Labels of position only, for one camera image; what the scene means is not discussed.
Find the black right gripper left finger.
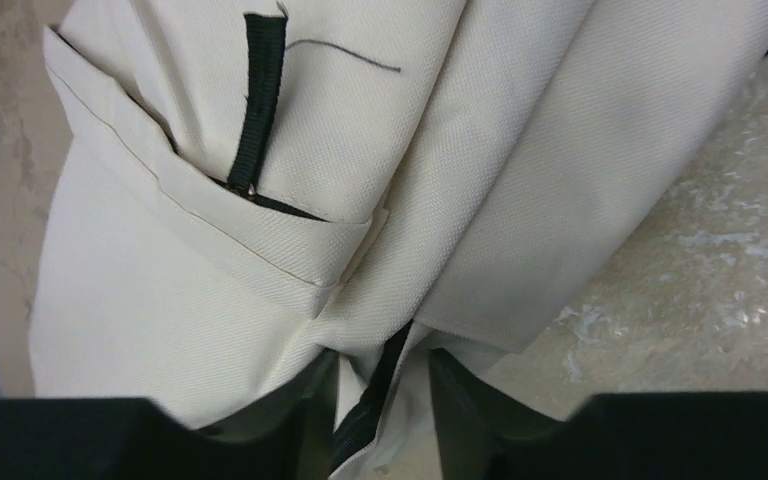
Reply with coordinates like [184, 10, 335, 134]
[0, 351, 339, 479]

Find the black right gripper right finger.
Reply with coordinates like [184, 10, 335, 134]
[429, 349, 768, 479]

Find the beige canvas backpack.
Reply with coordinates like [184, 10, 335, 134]
[29, 1, 768, 479]

